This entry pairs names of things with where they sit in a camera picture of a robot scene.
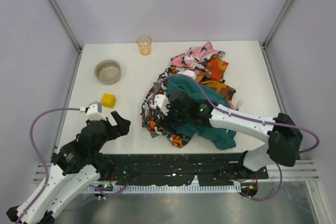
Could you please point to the yellow cube block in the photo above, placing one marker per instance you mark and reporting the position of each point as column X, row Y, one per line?
column 108, row 100

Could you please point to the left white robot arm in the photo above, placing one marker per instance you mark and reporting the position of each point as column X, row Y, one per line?
column 76, row 166

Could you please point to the aluminium frame post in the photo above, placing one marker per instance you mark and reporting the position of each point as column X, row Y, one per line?
column 60, row 16
column 286, row 8

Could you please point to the right aluminium frame post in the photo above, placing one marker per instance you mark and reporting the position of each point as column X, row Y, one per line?
column 286, row 8

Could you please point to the orange brown patterned cloth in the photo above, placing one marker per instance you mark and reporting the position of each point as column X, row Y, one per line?
column 213, row 77

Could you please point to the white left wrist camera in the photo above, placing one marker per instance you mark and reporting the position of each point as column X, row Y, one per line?
column 93, row 111

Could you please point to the white cloth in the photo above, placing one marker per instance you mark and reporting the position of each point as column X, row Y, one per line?
column 188, row 73

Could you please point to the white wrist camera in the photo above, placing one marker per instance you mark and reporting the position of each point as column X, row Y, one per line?
column 93, row 111
column 161, row 102

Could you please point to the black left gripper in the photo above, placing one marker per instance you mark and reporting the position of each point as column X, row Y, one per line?
column 109, row 128

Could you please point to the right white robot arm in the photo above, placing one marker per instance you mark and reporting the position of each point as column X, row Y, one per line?
column 280, row 136

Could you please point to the white slotted cable duct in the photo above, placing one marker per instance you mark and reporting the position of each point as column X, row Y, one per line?
column 192, row 188

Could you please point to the grey cloth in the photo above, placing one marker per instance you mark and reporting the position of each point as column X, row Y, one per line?
column 156, row 86

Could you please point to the teal cloth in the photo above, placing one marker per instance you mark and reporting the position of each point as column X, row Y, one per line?
column 222, row 138

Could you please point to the pink patterned cloth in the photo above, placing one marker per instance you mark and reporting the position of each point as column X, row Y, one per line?
column 199, row 59

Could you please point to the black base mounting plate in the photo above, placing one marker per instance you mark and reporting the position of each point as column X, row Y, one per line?
column 179, row 169

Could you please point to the orange translucent plastic cup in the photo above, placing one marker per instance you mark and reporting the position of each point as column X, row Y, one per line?
column 144, row 44

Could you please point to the black orange camouflage cloth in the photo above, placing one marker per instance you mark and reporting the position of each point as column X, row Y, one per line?
column 152, row 119

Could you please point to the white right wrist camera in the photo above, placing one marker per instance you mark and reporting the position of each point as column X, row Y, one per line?
column 161, row 102

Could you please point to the grey ceramic bowl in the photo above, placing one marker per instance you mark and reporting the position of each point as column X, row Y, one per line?
column 108, row 72

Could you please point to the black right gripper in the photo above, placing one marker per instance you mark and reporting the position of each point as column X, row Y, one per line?
column 172, row 111

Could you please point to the left aluminium frame post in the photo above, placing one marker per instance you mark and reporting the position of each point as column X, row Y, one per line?
column 60, row 16

